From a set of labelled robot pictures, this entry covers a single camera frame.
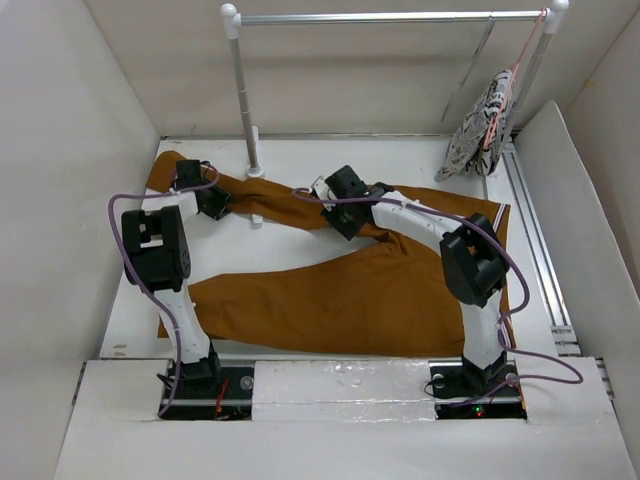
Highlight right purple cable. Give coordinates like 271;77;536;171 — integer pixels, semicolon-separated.
291;187;585;409

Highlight pink clothes hanger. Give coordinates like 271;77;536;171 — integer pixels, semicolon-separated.
482;8;547;150

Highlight white and silver clothes rack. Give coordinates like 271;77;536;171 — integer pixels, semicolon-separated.
220;1;570;178

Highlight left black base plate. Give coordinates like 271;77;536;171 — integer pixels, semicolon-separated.
160;361;255;421

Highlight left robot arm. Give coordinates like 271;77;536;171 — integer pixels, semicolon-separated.
119;160;231;397

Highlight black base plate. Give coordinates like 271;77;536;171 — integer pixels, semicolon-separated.
424;361;527;420
160;361;255;421

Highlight black and white patterned garment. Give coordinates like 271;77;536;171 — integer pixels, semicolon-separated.
435;69;513;182

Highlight grey clothes hanger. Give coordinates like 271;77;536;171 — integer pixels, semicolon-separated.
440;17;496;123

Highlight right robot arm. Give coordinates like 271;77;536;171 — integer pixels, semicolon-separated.
311;165;509;399

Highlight brown trousers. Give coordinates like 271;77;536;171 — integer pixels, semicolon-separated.
145;149;516;357

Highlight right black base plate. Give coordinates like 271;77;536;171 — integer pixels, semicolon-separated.
424;361;527;420

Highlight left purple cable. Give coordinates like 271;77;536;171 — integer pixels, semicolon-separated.
107;162;221;416

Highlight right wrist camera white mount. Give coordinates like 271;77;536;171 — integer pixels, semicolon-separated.
311;176;333;202

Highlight white foam block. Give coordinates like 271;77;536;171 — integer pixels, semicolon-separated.
251;359;436;423

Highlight purple cable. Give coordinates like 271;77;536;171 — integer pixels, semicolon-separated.
291;187;585;409
107;162;221;416

